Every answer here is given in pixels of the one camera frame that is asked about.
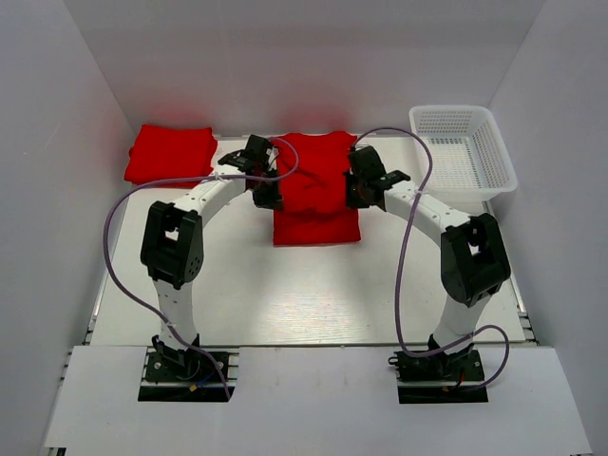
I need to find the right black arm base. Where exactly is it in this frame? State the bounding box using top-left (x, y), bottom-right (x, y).
top-left (388, 350), bottom-right (488, 405)

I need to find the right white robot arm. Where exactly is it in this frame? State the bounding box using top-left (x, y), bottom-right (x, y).
top-left (346, 146), bottom-right (511, 379)

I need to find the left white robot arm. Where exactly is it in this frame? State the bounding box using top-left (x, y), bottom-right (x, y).
top-left (141, 135), bottom-right (282, 379)

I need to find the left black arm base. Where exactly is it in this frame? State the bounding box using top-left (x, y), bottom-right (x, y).
top-left (138, 348), bottom-right (229, 403)

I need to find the folded red t-shirt stack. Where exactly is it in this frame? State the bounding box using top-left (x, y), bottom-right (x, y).
top-left (123, 124), bottom-right (218, 185)

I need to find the white plastic mesh basket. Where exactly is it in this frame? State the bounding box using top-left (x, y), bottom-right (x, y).
top-left (408, 104), bottom-right (518, 203)

